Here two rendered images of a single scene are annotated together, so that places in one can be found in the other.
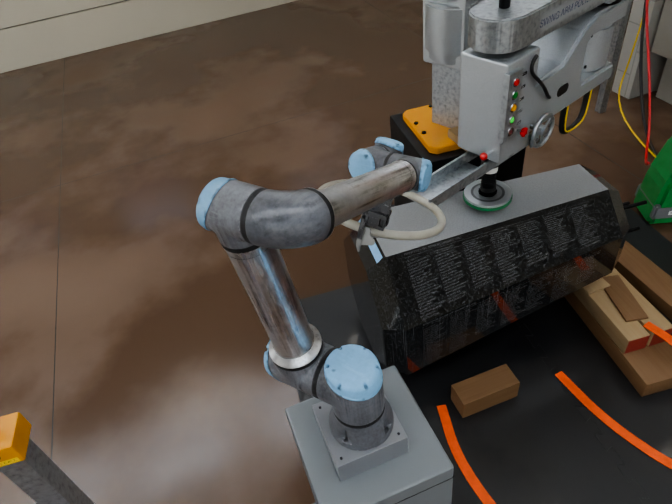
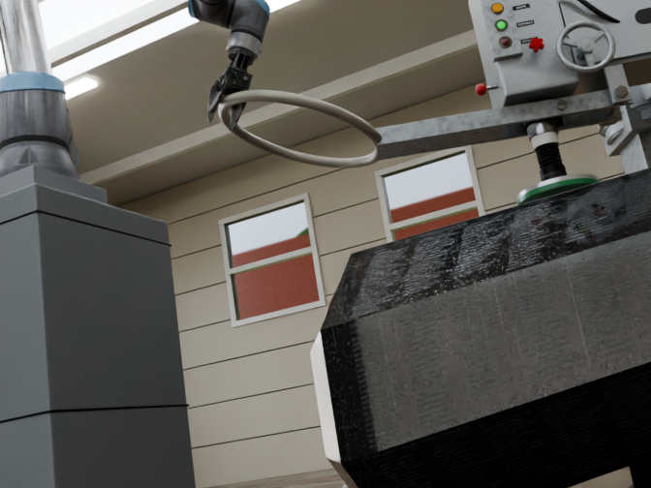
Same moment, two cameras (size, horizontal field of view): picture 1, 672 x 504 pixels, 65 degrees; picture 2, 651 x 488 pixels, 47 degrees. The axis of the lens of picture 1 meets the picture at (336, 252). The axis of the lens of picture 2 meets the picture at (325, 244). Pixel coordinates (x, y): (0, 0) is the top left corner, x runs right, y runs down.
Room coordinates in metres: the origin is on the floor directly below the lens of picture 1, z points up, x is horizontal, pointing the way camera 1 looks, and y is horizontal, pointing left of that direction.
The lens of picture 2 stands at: (0.00, -1.46, 0.30)
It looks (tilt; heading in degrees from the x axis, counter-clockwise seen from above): 15 degrees up; 39
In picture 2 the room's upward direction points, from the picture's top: 9 degrees counter-clockwise
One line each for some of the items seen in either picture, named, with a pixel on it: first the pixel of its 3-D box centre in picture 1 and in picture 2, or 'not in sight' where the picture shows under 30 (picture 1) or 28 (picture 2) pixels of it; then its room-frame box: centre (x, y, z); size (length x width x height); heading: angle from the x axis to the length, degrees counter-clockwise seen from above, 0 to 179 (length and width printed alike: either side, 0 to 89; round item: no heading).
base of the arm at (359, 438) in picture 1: (360, 411); (35, 168); (0.84, 0.00, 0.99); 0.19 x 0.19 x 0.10
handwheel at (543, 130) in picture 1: (535, 127); (582, 53); (1.90, -0.90, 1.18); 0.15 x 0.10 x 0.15; 125
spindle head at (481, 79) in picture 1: (507, 96); (548, 38); (1.98, -0.80, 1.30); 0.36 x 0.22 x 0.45; 125
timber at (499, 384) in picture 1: (484, 390); not in sight; (1.40, -0.60, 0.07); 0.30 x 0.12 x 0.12; 104
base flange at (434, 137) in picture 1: (454, 122); not in sight; (2.75, -0.81, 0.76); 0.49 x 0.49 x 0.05; 9
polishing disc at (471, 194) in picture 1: (487, 192); (557, 190); (1.93, -0.73, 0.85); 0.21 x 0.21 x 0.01
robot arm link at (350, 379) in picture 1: (352, 382); (33, 115); (0.85, 0.01, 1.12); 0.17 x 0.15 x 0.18; 53
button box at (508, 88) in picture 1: (510, 106); (496, 11); (1.80, -0.74, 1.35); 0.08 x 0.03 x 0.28; 125
